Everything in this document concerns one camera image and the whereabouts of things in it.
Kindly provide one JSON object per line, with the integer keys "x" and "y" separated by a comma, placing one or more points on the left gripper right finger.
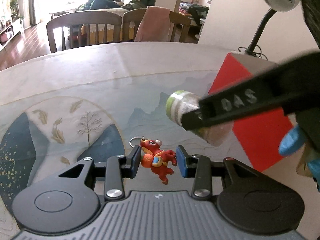
{"x": 202, "y": 169}

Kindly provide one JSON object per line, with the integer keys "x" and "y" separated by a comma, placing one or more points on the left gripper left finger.
{"x": 115, "y": 170}

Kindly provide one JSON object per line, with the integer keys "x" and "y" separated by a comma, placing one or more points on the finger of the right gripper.
{"x": 192, "y": 120}

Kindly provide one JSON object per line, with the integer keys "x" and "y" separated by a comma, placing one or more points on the green-capped spice jar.
{"x": 182, "y": 108}

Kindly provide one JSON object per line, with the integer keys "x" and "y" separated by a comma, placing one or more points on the red cartoon keychain figure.
{"x": 156, "y": 159}

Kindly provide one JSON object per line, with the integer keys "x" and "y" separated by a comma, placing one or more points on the blue gloved right hand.
{"x": 308, "y": 164}

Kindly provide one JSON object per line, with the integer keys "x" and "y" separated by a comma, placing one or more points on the red cardboard box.
{"x": 259, "y": 135}

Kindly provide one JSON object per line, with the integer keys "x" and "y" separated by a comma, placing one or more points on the pink cloth on chair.
{"x": 155, "y": 25}

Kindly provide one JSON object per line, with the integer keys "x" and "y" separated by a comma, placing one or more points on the wooden chair with cloth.
{"x": 133, "y": 18}

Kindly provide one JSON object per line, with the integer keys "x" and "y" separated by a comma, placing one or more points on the sofa with clothes pile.
{"x": 115, "y": 4}

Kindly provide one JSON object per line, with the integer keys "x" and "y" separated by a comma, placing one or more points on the dark wooden dining chair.
{"x": 86, "y": 28}

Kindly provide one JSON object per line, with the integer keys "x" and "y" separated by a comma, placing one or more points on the wooden tv cabinet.
{"x": 10, "y": 32}

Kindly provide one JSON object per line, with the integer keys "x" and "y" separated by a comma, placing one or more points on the green potted plant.
{"x": 15, "y": 10}

